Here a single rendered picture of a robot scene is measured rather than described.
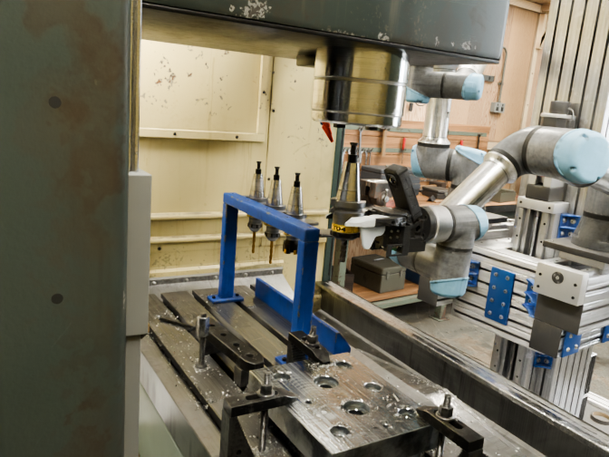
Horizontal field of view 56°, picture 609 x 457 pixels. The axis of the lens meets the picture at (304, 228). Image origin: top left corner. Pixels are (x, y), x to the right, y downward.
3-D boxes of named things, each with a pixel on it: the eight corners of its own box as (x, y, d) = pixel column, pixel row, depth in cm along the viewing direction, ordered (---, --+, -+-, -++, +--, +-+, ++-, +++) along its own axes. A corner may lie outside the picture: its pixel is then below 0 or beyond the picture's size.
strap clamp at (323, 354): (297, 374, 128) (303, 312, 125) (329, 403, 117) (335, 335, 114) (285, 377, 126) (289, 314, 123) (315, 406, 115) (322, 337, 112)
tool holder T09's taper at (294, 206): (283, 210, 145) (285, 185, 144) (298, 210, 147) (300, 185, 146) (290, 214, 141) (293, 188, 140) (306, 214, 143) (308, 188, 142)
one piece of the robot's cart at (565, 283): (601, 276, 186) (606, 248, 184) (643, 288, 176) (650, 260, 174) (531, 291, 163) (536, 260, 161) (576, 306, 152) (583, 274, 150)
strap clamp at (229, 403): (286, 438, 104) (293, 363, 100) (294, 448, 101) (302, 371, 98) (218, 456, 97) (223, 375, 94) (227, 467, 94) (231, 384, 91)
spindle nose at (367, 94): (295, 118, 103) (301, 49, 100) (372, 123, 109) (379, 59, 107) (335, 124, 88) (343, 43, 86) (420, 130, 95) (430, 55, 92)
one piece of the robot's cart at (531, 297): (524, 304, 179) (529, 277, 177) (550, 314, 172) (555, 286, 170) (507, 308, 174) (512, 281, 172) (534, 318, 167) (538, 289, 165)
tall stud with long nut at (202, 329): (204, 364, 130) (207, 310, 127) (208, 368, 127) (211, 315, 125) (192, 365, 128) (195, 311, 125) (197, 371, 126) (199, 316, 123)
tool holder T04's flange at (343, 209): (323, 209, 104) (325, 196, 103) (352, 209, 106) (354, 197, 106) (340, 217, 98) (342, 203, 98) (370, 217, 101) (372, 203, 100)
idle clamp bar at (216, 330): (212, 342, 141) (213, 317, 140) (266, 388, 121) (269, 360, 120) (193, 346, 138) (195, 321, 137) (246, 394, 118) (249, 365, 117)
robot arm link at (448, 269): (437, 282, 129) (444, 235, 127) (473, 298, 120) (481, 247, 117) (410, 285, 125) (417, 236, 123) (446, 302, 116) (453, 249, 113)
